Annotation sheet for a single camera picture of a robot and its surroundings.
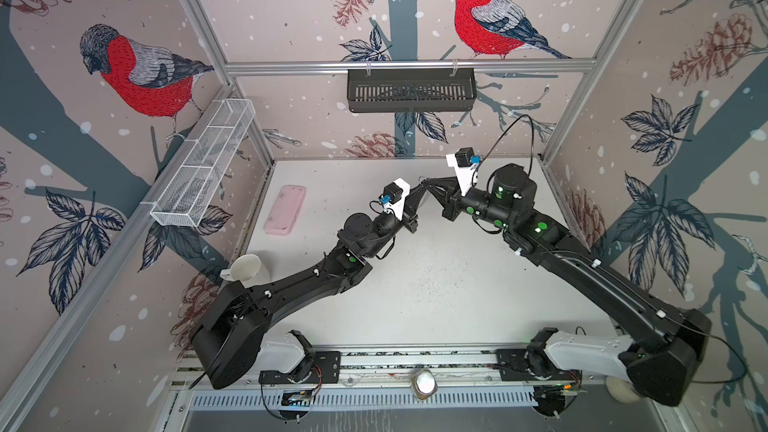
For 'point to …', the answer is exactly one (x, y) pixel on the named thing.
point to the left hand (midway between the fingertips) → (428, 182)
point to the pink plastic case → (285, 210)
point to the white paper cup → (247, 268)
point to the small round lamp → (424, 383)
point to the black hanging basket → (411, 89)
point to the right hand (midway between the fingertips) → (428, 178)
